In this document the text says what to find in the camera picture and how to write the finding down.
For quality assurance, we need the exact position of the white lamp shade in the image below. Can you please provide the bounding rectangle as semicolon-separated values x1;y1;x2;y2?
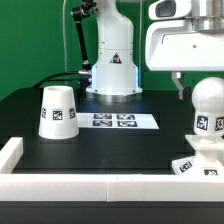
39;86;79;140

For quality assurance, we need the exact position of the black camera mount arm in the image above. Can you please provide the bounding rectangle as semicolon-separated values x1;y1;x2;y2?
70;0;98;88

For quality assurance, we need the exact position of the white thin cable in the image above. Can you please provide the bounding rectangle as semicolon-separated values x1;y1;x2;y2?
61;0;69;73

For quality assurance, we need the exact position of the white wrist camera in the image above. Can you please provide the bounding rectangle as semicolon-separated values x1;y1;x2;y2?
148;0;192;20

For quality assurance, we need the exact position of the white lamp bulb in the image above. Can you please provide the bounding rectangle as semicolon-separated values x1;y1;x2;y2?
192;77;224;137

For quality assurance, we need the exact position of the black cable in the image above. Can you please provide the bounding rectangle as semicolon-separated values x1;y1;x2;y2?
33;69;93;89

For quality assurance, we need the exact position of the white left fence bar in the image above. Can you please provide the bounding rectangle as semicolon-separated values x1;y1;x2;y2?
0;137;23;174

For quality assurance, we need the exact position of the white lamp base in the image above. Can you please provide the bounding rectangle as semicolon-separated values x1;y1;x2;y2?
172;135;224;176

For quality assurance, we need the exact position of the white fence bar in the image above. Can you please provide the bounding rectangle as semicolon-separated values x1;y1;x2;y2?
0;174;224;202
0;137;23;174

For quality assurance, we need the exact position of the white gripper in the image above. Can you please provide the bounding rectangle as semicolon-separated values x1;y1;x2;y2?
145;19;224;100

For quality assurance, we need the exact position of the white front fence bar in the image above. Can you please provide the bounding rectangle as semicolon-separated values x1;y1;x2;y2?
0;174;224;202

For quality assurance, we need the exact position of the white marker sheet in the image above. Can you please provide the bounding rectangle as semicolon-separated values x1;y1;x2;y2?
77;113;159;130

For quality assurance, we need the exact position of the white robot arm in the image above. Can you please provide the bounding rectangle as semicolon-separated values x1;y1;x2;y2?
87;0;224;102

